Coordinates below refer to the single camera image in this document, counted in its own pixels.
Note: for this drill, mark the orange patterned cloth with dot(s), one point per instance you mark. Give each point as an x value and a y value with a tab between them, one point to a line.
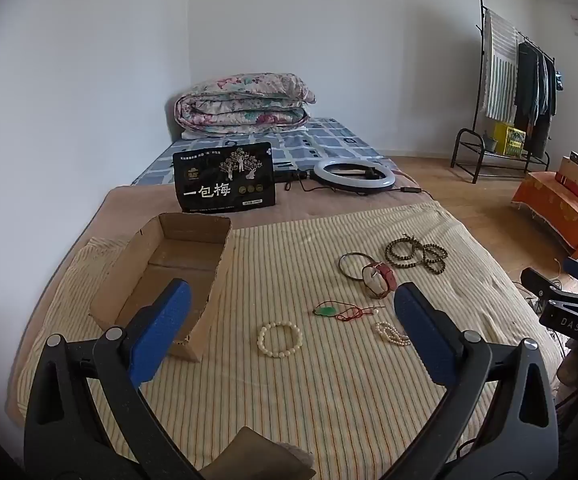
549	200

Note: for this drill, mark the dark thin bangle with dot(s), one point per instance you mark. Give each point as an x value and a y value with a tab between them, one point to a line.
343	267

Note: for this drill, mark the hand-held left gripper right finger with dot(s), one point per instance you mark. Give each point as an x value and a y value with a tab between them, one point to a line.
421	330

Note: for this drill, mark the black snack bag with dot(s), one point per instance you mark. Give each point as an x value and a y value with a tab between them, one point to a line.
224	180

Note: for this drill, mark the brown cloth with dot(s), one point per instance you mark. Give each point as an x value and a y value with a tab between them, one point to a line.
264	455

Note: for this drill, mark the folded floral quilt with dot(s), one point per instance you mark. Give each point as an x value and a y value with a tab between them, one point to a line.
244	105

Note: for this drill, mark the yellow box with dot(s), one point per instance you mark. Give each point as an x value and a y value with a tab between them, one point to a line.
511	140

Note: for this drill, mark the striped hanging cloth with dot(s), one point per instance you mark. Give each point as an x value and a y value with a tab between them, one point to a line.
499	70

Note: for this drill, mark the blue checked bedsheet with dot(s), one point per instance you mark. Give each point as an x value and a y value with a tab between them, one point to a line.
319	142

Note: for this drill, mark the red flat box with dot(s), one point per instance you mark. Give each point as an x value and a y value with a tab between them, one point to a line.
576	192

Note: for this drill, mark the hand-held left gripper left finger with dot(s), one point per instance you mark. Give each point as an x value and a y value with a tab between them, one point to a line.
161	330

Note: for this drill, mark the brown blanket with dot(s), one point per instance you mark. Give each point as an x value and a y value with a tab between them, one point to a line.
134	205

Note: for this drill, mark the dark hanging clothes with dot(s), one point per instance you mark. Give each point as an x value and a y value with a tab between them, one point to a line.
531	90

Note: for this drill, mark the black clothes rack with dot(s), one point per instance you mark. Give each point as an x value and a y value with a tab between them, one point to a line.
469	132

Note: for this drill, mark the striped cream cloth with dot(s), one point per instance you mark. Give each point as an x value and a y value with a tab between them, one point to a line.
294	260

